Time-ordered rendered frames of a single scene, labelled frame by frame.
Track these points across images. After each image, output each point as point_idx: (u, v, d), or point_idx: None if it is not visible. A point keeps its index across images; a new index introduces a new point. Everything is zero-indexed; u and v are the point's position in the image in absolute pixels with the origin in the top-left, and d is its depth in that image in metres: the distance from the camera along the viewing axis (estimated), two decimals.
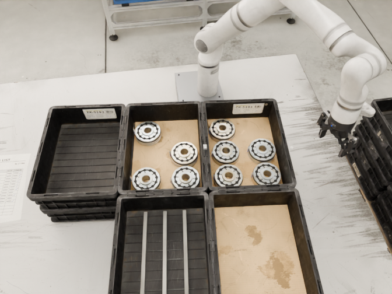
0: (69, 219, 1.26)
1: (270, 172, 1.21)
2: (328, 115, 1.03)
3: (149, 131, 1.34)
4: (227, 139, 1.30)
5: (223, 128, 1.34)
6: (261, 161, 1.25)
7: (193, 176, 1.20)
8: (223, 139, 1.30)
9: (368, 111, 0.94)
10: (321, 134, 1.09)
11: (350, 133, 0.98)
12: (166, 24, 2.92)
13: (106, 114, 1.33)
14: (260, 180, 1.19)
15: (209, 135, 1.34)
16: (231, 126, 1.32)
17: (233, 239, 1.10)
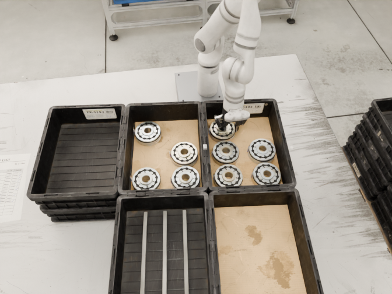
0: (69, 219, 1.26)
1: (270, 172, 1.21)
2: None
3: (149, 131, 1.34)
4: (227, 139, 1.30)
5: None
6: (261, 161, 1.25)
7: (193, 176, 1.20)
8: (223, 139, 1.30)
9: (226, 113, 1.17)
10: (234, 125, 1.34)
11: (221, 116, 1.25)
12: (166, 24, 2.92)
13: (106, 114, 1.33)
14: (260, 180, 1.19)
15: (209, 135, 1.34)
16: (231, 127, 1.32)
17: (233, 239, 1.10)
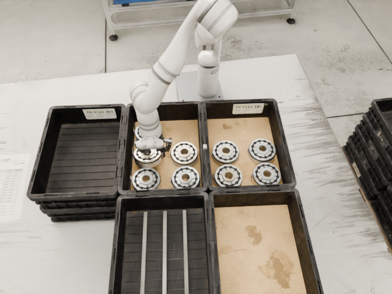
0: (69, 219, 1.26)
1: (270, 172, 1.21)
2: (166, 139, 1.17)
3: None
4: (149, 162, 1.20)
5: None
6: (261, 161, 1.25)
7: (193, 176, 1.20)
8: (144, 163, 1.20)
9: (139, 140, 1.08)
10: None
11: None
12: (166, 24, 2.92)
13: (106, 114, 1.33)
14: (260, 180, 1.19)
15: (134, 159, 1.25)
16: (157, 152, 1.24)
17: (233, 239, 1.10)
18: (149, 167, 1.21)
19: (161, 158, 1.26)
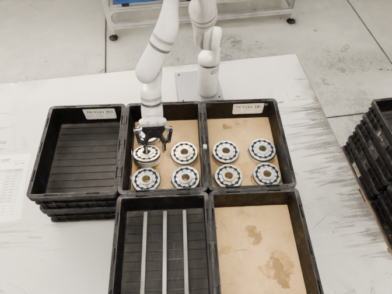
0: (69, 219, 1.26)
1: (270, 172, 1.21)
2: (167, 127, 1.18)
3: None
4: (149, 161, 1.20)
5: (149, 154, 1.26)
6: (261, 161, 1.25)
7: (193, 176, 1.20)
8: (144, 162, 1.20)
9: (141, 118, 1.09)
10: None
11: (141, 129, 1.17)
12: None
13: (106, 114, 1.33)
14: (260, 180, 1.19)
15: (133, 160, 1.25)
16: (156, 151, 1.24)
17: (233, 239, 1.10)
18: (149, 166, 1.21)
19: (160, 158, 1.26)
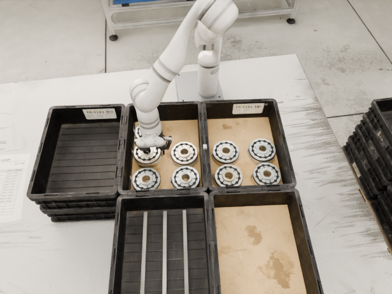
0: (69, 219, 1.26)
1: (270, 172, 1.21)
2: (166, 137, 1.17)
3: None
4: (149, 163, 1.21)
5: None
6: (261, 161, 1.25)
7: (193, 176, 1.20)
8: (144, 163, 1.21)
9: (139, 138, 1.08)
10: None
11: None
12: (166, 24, 2.92)
13: (106, 114, 1.33)
14: (260, 180, 1.19)
15: None
16: (156, 150, 1.24)
17: (233, 239, 1.10)
18: (149, 166, 1.23)
19: (161, 154, 1.26)
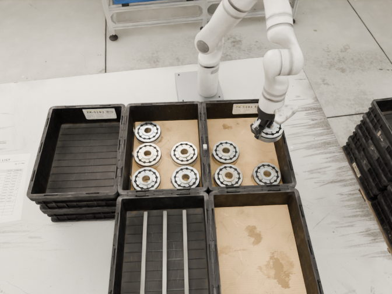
0: (69, 219, 1.26)
1: (270, 172, 1.21)
2: None
3: (149, 131, 1.34)
4: (150, 165, 1.23)
5: (150, 153, 1.28)
6: (267, 139, 1.13)
7: (193, 176, 1.20)
8: (145, 166, 1.23)
9: (276, 115, 0.97)
10: None
11: (259, 122, 1.05)
12: (166, 24, 2.92)
13: (106, 114, 1.33)
14: (260, 180, 1.19)
15: None
16: (157, 153, 1.25)
17: (233, 239, 1.10)
18: None
19: (161, 157, 1.28)
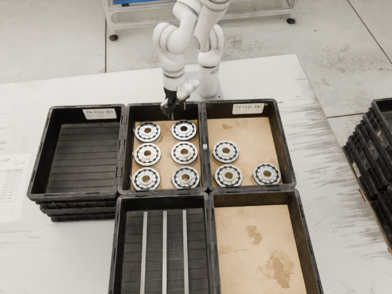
0: (69, 219, 1.26)
1: (270, 172, 1.21)
2: None
3: (149, 131, 1.34)
4: (150, 165, 1.23)
5: (150, 153, 1.28)
6: (182, 141, 1.30)
7: (193, 176, 1.20)
8: (145, 166, 1.23)
9: (177, 91, 1.02)
10: (179, 104, 1.20)
11: (167, 100, 1.09)
12: None
13: (106, 114, 1.33)
14: (260, 180, 1.19)
15: None
16: (157, 153, 1.25)
17: (233, 239, 1.10)
18: None
19: (161, 157, 1.28)
